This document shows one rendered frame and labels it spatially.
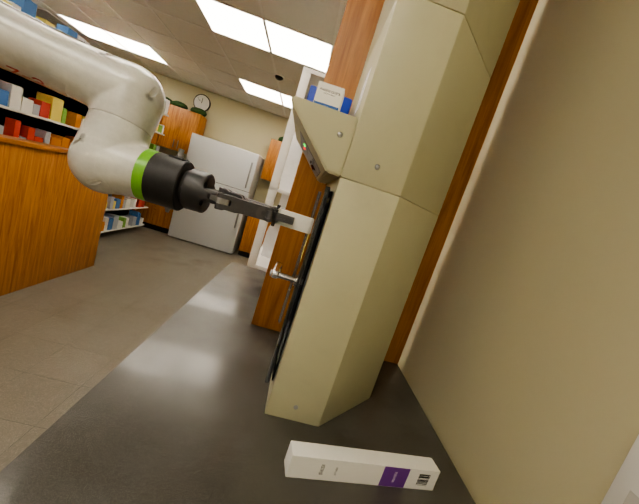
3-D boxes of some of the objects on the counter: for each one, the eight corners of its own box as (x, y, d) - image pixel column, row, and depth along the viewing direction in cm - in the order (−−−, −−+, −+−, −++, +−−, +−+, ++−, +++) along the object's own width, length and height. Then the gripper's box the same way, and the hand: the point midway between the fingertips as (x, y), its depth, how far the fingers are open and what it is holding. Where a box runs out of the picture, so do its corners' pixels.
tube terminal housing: (356, 360, 94) (450, 104, 82) (384, 444, 62) (542, 45, 50) (277, 338, 91) (362, 71, 80) (264, 414, 60) (401, -13, 48)
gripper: (178, 163, 49) (320, 209, 52) (203, 170, 62) (316, 206, 64) (167, 208, 50) (306, 251, 53) (194, 206, 63) (306, 240, 66)
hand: (294, 221), depth 58 cm, fingers closed
